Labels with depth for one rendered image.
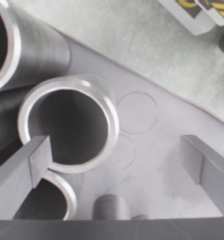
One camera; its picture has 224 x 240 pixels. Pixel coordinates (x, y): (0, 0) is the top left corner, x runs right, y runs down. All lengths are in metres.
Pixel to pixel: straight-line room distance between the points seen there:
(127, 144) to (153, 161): 0.10
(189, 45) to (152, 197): 0.59
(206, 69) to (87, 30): 0.51
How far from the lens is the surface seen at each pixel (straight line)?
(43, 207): 0.36
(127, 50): 0.74
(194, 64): 0.81
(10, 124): 0.31
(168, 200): 0.66
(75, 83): 0.20
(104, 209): 0.57
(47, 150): 0.16
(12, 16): 0.23
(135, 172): 0.57
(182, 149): 0.17
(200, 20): 0.68
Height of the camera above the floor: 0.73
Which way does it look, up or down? 74 degrees down
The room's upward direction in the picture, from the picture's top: 178 degrees clockwise
